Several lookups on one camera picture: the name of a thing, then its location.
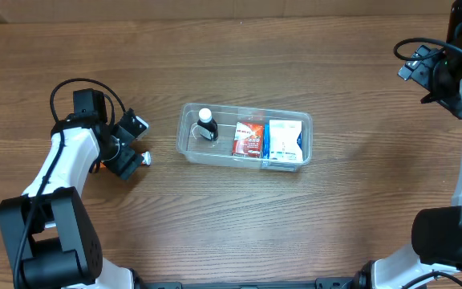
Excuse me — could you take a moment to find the clear plastic container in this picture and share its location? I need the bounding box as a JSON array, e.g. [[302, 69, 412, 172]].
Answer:
[[176, 103, 313, 172]]

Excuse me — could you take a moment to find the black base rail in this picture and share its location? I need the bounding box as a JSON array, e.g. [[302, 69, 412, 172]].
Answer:
[[142, 276, 428, 289]]

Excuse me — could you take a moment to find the dark bottle white cap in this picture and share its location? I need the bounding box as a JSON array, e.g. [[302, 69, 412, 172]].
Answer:
[[197, 108, 218, 141]]

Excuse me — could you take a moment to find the white and blue box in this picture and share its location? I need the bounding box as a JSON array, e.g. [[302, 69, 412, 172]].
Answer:
[[262, 120, 303, 163]]

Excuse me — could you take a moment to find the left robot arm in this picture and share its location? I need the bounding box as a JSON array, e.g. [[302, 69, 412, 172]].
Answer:
[[0, 111, 150, 288]]

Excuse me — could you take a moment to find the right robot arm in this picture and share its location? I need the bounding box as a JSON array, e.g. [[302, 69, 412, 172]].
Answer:
[[349, 0, 462, 288]]

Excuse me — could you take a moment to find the orange tablet tube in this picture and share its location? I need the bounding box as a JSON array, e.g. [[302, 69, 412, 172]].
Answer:
[[101, 151, 152, 171]]

